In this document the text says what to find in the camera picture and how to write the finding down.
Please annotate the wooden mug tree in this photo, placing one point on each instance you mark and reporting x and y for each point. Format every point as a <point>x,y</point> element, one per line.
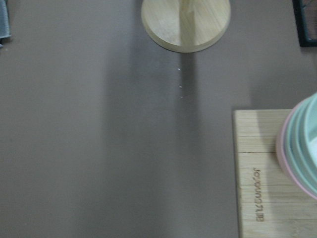
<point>185,26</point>

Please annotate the stacked green bowls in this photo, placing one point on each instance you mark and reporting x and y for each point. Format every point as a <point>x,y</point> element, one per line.
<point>296,146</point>

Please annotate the wooden cutting board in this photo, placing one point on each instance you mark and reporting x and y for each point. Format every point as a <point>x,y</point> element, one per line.
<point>270,205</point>

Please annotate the grey folded cloths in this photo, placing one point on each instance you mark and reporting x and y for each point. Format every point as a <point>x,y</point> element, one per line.
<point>4,22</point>

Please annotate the wire glass rack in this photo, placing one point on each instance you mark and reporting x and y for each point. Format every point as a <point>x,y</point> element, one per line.
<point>305,12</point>

